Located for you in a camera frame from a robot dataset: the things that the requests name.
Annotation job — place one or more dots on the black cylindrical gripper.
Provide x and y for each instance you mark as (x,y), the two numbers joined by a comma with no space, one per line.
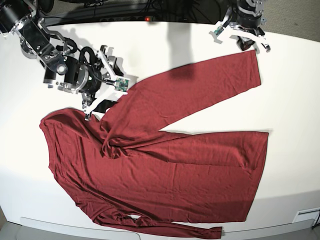
(87,82)
(247,21)

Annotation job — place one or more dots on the dark red long-sleeve shirt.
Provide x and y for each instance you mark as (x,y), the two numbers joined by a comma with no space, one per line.
(124,171)

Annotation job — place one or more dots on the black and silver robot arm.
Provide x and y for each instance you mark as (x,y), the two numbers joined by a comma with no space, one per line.
(59,55)

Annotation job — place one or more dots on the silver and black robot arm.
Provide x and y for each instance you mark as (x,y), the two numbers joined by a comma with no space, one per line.
(251,7)

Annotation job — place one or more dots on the black power strip red switch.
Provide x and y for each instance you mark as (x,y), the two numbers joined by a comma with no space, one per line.
(134,18)

